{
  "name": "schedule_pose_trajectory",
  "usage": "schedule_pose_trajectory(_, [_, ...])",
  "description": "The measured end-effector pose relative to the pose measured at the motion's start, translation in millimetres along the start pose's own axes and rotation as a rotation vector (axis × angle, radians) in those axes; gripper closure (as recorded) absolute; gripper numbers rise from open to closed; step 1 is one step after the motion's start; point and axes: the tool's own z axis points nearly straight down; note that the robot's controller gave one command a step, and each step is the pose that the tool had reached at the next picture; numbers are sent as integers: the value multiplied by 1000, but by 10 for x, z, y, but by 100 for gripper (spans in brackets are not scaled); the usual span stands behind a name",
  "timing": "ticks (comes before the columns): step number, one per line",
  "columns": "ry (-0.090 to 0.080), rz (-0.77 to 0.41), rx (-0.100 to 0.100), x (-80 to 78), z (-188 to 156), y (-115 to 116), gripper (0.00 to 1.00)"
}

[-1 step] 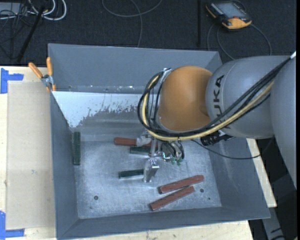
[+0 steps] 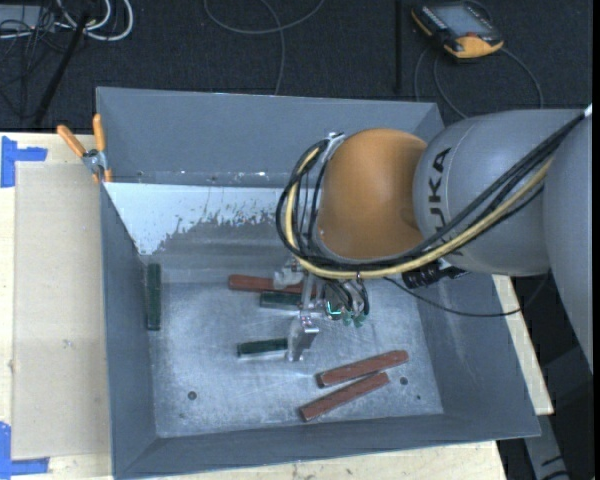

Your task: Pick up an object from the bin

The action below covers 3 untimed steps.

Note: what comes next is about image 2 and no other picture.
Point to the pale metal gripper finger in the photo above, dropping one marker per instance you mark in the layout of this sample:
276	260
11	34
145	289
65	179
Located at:
293	343
310	329

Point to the dark green flat block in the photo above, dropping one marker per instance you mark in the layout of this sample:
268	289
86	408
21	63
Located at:
260	347
153	295
277	299

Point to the red-brown flat block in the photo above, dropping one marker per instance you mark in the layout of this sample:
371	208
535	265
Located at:
345	396
362	368
252	283

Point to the grey metal bin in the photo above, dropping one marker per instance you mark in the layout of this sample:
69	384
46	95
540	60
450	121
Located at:
220	408

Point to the pale wood flat board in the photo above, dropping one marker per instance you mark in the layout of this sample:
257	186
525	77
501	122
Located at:
55	293

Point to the black cylinder on white bracket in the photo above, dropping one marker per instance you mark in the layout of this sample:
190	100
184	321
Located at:
422	277

